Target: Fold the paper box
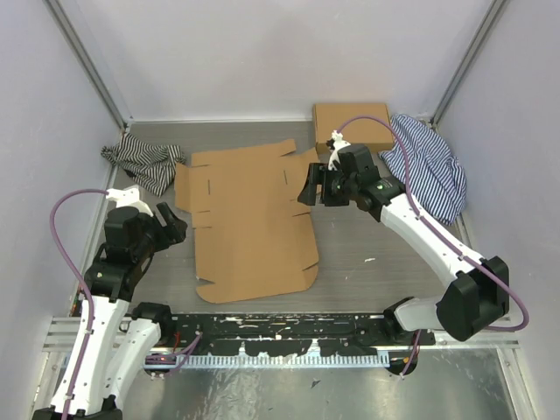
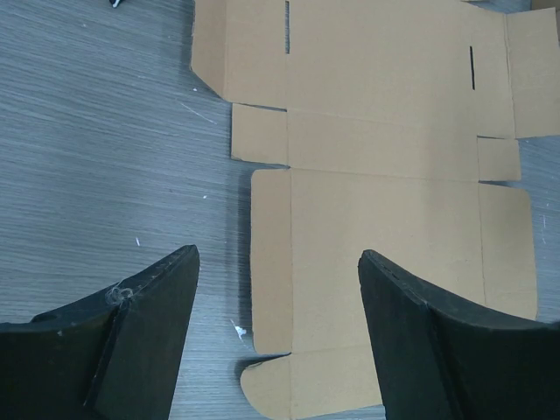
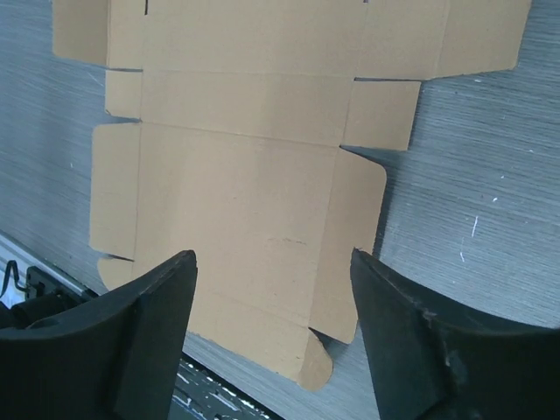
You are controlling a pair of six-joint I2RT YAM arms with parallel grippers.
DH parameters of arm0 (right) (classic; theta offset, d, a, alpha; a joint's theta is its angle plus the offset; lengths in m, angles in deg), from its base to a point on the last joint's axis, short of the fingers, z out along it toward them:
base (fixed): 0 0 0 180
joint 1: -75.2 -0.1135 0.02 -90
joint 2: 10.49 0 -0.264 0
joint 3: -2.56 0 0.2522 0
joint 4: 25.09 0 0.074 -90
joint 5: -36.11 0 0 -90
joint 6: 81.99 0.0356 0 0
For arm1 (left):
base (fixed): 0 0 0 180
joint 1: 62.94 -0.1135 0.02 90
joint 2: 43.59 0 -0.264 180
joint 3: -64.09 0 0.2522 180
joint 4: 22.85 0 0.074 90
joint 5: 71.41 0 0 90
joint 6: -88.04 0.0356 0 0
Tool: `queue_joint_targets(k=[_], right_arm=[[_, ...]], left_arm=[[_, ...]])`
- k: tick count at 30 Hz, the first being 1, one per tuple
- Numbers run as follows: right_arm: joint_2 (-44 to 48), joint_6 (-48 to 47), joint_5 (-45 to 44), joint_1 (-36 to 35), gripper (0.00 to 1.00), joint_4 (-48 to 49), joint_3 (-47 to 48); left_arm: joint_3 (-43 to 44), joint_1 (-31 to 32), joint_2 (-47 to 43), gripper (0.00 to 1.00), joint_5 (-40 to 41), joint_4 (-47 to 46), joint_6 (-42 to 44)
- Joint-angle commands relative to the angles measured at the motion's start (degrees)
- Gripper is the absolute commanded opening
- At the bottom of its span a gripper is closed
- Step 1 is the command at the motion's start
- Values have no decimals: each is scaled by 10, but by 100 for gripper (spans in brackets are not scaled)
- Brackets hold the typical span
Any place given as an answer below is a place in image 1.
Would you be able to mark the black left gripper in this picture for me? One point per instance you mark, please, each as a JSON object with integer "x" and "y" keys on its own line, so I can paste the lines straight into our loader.
{"x": 176, "y": 226}

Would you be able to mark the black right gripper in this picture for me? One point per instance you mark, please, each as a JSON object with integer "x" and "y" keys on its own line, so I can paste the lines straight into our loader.
{"x": 317, "y": 174}

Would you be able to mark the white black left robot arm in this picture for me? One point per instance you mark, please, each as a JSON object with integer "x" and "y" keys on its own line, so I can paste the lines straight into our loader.
{"x": 113, "y": 340}

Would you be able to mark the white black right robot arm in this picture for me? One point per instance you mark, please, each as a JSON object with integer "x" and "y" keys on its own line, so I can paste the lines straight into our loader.
{"x": 474, "y": 296}

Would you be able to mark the black white striped cloth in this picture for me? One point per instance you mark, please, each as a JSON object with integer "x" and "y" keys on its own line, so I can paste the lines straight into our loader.
{"x": 152, "y": 166}

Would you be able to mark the blue white striped cloth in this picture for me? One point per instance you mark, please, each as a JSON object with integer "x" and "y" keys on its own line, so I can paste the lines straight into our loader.
{"x": 437, "y": 179}

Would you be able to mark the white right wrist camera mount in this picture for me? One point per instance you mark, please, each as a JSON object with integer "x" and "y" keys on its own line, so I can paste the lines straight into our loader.
{"x": 335, "y": 144}

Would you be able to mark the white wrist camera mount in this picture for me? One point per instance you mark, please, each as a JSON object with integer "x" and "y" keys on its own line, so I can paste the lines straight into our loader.
{"x": 129, "y": 197}
{"x": 335, "y": 144}

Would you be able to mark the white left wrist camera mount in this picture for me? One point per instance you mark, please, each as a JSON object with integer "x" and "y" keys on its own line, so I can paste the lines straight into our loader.
{"x": 129, "y": 197}

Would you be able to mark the slotted grey cable duct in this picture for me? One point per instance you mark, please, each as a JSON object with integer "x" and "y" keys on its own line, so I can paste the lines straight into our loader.
{"x": 310, "y": 360}

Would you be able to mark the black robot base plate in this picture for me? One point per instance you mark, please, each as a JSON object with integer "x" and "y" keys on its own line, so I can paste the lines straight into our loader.
{"x": 283, "y": 334}

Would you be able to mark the aluminium frame rail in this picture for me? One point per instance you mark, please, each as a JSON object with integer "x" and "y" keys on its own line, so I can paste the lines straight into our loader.
{"x": 61, "y": 334}

